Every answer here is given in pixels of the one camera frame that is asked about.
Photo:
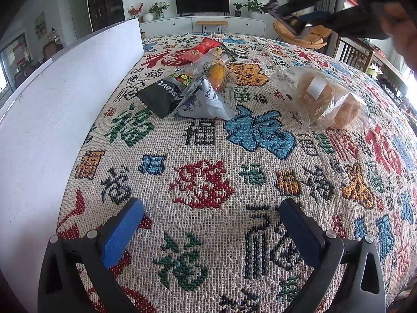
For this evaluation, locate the clear bag of bread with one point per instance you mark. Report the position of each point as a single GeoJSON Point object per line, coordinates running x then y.
{"type": "Point", "coordinates": [322, 97]}

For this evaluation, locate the dark glass cabinet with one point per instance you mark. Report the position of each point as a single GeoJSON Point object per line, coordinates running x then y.
{"type": "Point", "coordinates": [106, 3]}

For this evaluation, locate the cluttered wooden side table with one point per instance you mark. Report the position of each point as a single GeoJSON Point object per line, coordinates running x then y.
{"type": "Point", "coordinates": [387, 67]}

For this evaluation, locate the corn sausage packet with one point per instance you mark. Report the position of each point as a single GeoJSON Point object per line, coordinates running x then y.
{"type": "Point", "coordinates": [216, 73]}

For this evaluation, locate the white cardboard box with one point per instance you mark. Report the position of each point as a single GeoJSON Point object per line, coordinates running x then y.
{"type": "Point", "coordinates": [49, 120]}

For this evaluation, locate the white television cabinet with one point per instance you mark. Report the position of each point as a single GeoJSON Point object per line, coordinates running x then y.
{"type": "Point", "coordinates": [254, 26]}

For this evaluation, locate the person's right hand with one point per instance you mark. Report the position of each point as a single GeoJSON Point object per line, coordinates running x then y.
{"type": "Point", "coordinates": [400, 36]}

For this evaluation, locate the red flower arrangement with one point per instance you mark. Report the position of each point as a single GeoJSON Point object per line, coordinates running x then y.
{"type": "Point", "coordinates": [135, 10]}

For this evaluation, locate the red wall hanging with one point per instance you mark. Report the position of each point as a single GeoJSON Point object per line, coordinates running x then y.
{"type": "Point", "coordinates": [352, 0]}

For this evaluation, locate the large plant in white pot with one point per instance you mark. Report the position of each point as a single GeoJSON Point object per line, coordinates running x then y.
{"type": "Point", "coordinates": [254, 6]}

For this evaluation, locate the small plant in dark pot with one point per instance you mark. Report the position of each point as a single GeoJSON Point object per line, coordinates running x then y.
{"type": "Point", "coordinates": [237, 9]}

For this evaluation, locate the dark wooden slatted chair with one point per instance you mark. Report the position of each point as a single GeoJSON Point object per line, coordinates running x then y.
{"type": "Point", "coordinates": [353, 53]}

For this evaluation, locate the black snack packet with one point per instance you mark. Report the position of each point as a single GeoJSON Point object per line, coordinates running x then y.
{"type": "Point", "coordinates": [159, 96]}

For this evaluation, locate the orange lounge chair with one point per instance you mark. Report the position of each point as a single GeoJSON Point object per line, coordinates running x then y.
{"type": "Point", "coordinates": [316, 37]}

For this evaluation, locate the dark brown snack bar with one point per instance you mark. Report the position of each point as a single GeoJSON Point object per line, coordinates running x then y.
{"type": "Point", "coordinates": [293, 24]}

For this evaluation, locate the green leafy potted plant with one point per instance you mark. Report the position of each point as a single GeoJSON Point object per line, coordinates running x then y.
{"type": "Point", "coordinates": [159, 9]}

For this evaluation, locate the printed woven blanket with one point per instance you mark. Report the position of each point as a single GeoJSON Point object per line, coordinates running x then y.
{"type": "Point", "coordinates": [228, 169]}

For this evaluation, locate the grey triangular snack packet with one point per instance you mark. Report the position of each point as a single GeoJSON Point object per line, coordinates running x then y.
{"type": "Point", "coordinates": [208, 101]}

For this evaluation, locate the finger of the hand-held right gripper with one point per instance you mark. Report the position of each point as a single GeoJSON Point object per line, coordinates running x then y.
{"type": "Point", "coordinates": [299, 3]}
{"type": "Point", "coordinates": [345, 18]}

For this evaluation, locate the balcony glass door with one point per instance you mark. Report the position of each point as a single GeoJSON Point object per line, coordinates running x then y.
{"type": "Point", "coordinates": [13, 62]}

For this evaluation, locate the framed wall painting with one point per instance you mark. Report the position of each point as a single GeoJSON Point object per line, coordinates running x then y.
{"type": "Point", "coordinates": [39, 25]}

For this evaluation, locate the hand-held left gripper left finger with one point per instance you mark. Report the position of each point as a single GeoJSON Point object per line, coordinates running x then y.
{"type": "Point", "coordinates": [122, 231]}

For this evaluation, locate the white door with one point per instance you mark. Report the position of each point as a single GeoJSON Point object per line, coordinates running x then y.
{"type": "Point", "coordinates": [79, 16]}

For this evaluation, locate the wooden stool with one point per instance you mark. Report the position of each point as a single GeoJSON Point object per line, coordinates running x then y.
{"type": "Point", "coordinates": [211, 23]}

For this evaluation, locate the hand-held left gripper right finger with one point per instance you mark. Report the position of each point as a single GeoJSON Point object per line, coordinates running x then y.
{"type": "Point", "coordinates": [298, 231]}

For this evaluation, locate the black flat television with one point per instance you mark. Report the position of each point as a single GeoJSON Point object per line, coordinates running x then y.
{"type": "Point", "coordinates": [202, 1]}

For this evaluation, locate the white round vase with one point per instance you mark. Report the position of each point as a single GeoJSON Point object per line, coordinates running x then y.
{"type": "Point", "coordinates": [148, 17]}

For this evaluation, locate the dark green clear snack packet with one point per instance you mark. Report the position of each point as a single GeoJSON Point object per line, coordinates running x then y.
{"type": "Point", "coordinates": [226, 52]}

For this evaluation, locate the red snack packet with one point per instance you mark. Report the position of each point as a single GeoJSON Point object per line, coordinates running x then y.
{"type": "Point", "coordinates": [200, 49]}

